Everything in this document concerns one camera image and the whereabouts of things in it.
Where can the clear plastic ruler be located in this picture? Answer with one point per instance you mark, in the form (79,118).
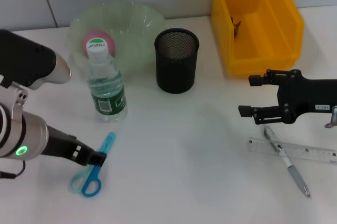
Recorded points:
(310,153)

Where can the translucent green plastic fruit plate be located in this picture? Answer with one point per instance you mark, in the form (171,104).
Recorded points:
(131,37)

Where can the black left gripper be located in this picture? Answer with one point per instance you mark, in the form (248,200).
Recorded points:
(65,147)

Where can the clear water bottle green label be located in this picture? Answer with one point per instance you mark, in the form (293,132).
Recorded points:
(106,90)

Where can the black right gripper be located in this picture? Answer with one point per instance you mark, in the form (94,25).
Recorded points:
(308,95)

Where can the pink peach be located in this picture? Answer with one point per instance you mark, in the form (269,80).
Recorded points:
(98,34)

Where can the blue scissors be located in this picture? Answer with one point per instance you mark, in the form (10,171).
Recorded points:
(109,140)

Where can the yellow plastic bin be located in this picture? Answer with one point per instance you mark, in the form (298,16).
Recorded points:
(263,45)

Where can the black mesh pen holder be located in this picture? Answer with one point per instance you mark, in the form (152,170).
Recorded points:
(176,71)

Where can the silver white pen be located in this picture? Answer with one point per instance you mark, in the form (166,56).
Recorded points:
(295,172)

